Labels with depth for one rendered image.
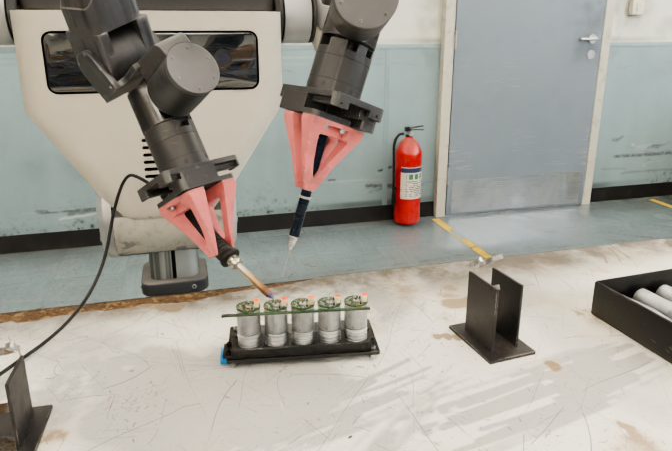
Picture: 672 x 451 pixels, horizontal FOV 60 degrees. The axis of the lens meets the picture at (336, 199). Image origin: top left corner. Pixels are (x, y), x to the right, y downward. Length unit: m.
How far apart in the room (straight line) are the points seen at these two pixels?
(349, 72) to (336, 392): 0.31
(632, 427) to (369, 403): 0.23
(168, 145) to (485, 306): 0.38
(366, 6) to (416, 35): 2.83
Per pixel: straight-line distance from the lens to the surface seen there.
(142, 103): 0.68
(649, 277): 0.84
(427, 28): 3.38
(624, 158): 4.22
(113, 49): 0.68
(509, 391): 0.62
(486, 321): 0.66
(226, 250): 0.66
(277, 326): 0.62
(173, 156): 0.66
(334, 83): 0.58
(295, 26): 0.99
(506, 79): 3.56
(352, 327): 0.63
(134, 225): 0.96
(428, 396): 0.60
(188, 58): 0.63
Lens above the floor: 1.09
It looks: 16 degrees down
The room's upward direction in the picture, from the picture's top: straight up
